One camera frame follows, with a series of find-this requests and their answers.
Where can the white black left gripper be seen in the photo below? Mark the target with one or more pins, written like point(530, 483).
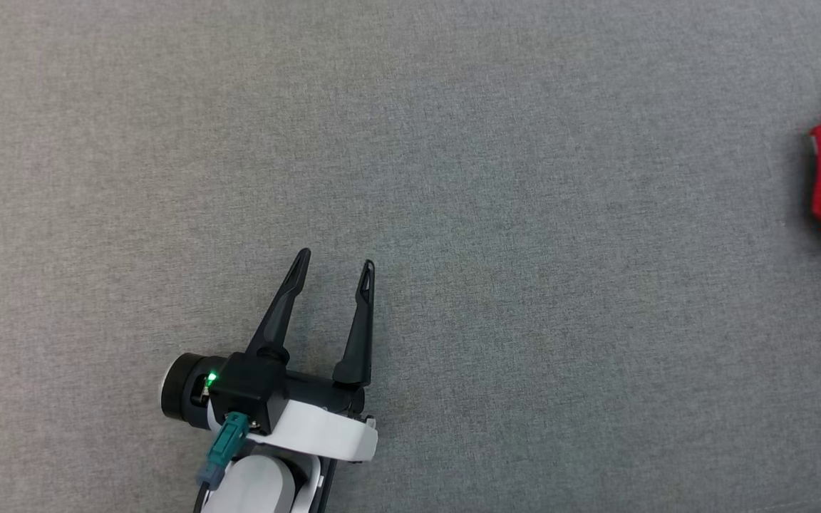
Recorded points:
point(318, 431)

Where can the grey fabric sofa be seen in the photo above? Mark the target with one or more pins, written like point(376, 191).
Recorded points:
point(524, 214)

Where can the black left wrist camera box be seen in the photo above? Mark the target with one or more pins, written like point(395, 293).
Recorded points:
point(250, 388)

